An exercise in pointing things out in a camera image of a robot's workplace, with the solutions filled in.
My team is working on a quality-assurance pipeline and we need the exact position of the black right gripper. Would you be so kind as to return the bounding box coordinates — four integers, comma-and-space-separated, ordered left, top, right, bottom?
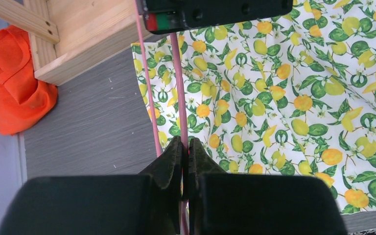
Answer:
136, 0, 293, 35

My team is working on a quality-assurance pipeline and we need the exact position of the orange cloth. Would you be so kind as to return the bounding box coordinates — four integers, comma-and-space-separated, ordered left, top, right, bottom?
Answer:
0, 25, 58, 135

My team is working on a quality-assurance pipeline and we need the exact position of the thin pink wire hanger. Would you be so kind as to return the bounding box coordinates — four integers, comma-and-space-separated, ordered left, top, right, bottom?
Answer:
134, 0, 189, 235

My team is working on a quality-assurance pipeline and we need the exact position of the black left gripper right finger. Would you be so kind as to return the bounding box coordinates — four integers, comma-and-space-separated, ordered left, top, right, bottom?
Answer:
188, 138, 347, 235

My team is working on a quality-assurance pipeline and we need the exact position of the lemon print skirt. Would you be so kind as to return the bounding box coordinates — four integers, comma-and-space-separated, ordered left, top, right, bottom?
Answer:
131, 0, 376, 215

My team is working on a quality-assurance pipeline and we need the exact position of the wooden hanger rack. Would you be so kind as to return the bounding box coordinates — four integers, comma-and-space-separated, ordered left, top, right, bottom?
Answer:
0, 0, 150, 86

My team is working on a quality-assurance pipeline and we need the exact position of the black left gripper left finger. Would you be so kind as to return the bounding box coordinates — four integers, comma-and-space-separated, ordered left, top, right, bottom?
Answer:
0, 136, 183, 235

